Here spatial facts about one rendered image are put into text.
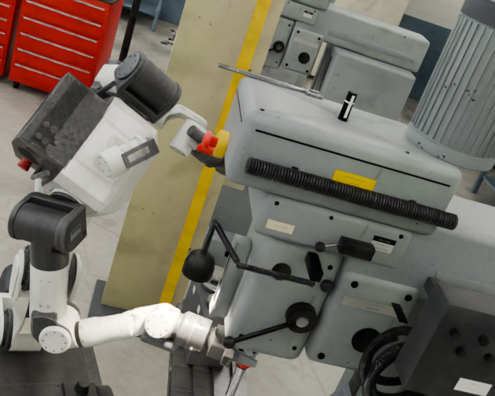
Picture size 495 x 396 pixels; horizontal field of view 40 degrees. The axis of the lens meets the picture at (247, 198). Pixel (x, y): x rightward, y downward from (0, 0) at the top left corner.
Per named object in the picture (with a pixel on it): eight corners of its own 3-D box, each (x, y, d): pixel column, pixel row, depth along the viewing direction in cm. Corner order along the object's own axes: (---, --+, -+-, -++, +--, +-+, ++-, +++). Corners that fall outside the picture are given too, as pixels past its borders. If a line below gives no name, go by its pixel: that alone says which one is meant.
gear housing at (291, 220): (252, 235, 141) (267, 194, 137) (245, 185, 163) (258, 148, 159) (397, 273, 148) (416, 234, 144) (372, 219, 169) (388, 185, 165)
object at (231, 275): (209, 314, 162) (236, 241, 154) (209, 305, 166) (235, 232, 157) (225, 318, 163) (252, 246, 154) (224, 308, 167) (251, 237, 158)
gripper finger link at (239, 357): (254, 368, 169) (231, 358, 169) (258, 358, 168) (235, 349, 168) (253, 372, 168) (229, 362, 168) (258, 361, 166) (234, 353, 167)
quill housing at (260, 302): (221, 350, 157) (266, 235, 144) (219, 298, 175) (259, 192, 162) (298, 368, 160) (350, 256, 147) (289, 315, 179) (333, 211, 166)
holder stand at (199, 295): (185, 364, 206) (204, 312, 198) (177, 318, 225) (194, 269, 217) (223, 368, 210) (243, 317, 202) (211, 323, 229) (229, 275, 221)
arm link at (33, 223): (12, 262, 162) (12, 210, 156) (34, 246, 170) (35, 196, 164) (56, 275, 159) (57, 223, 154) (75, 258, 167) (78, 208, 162)
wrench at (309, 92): (218, 68, 147) (219, 65, 147) (218, 64, 151) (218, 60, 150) (322, 100, 152) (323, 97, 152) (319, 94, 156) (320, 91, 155)
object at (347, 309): (304, 364, 157) (346, 272, 147) (291, 302, 179) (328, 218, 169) (379, 380, 161) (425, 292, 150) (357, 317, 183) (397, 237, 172)
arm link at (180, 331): (199, 311, 175) (159, 295, 176) (194, 320, 165) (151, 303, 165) (184, 351, 176) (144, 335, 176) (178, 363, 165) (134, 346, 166)
